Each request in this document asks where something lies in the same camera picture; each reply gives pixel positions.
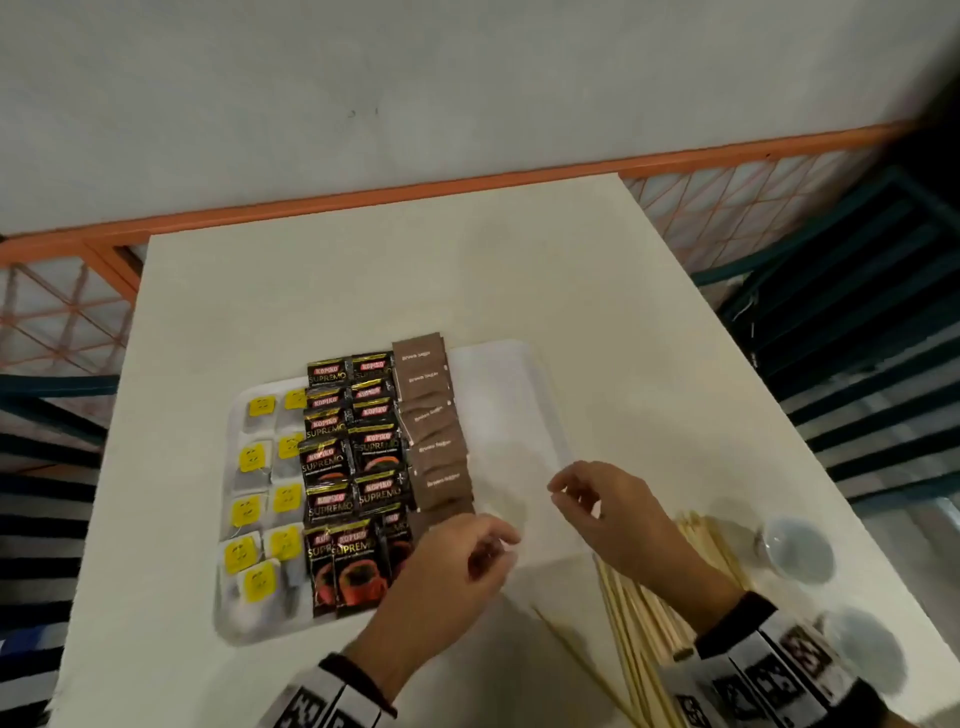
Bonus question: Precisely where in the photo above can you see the orange mesh fence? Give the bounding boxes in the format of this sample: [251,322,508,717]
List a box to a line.
[0,120,925,378]

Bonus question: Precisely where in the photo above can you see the row of brown sugar packets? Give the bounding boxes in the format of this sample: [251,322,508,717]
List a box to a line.
[391,332,477,535]

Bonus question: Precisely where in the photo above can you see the right wristband with printed markers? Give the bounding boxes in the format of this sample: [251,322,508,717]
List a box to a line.
[673,591,864,728]

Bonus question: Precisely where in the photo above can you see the single wooden stirrer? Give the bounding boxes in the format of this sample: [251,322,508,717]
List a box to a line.
[531,606,640,728]

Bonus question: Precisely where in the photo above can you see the clear glass cup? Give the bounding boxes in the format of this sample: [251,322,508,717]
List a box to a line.
[752,516,836,585]
[819,606,909,696]

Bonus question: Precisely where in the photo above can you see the wristband with printed markers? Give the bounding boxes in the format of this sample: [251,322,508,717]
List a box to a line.
[673,591,864,728]
[257,652,399,728]

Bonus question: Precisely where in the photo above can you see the group of yellow-tagged tea bags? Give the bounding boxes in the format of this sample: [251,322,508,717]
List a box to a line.
[219,386,310,620]

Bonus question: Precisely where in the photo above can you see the person's left hand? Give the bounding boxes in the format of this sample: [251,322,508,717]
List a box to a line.
[351,513,522,702]

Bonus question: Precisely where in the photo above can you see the group of black coffee sachets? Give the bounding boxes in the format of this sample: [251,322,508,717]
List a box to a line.
[298,351,417,619]

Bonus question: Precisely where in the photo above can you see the person's right hand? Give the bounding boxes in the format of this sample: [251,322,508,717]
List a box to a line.
[547,461,745,636]

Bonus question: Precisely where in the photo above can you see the left wristband with printed markers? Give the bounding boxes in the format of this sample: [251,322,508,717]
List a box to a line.
[257,652,399,728]

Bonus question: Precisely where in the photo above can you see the white plastic tray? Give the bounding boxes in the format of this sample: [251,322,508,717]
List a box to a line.
[213,339,580,648]

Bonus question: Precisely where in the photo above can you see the pile of wooden stir sticks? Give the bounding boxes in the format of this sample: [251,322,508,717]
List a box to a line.
[592,511,753,728]

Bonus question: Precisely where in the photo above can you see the teal slatted metal rack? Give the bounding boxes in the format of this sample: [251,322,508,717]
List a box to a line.
[0,373,121,728]
[691,166,960,520]

